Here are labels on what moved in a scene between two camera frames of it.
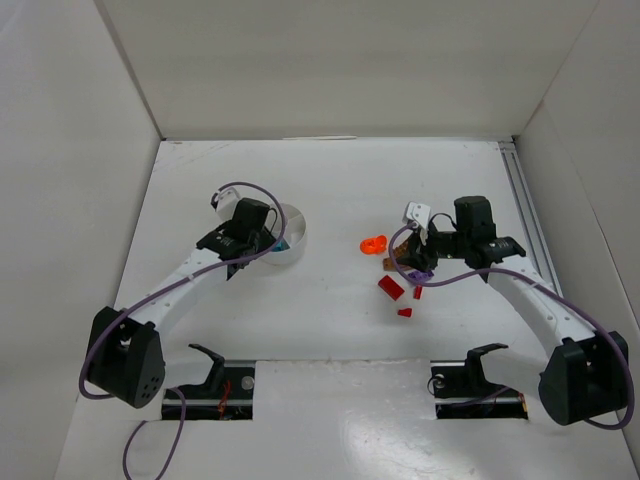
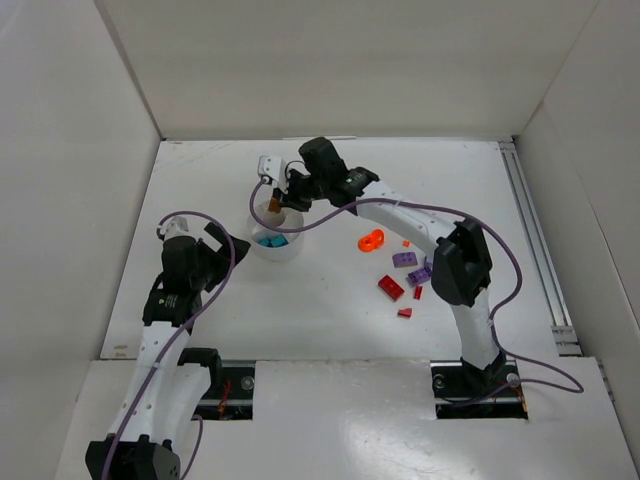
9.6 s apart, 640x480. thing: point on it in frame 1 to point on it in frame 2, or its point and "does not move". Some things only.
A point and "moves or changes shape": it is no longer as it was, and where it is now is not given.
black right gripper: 424,251 to 296,189
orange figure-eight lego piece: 373,245 moves or changes shape
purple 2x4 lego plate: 420,275 does not move
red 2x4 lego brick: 391,287 does not move
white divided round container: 294,233 does not move
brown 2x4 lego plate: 399,251 to 274,205
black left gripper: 262,240 to 214,251
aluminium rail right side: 524,216 does not move
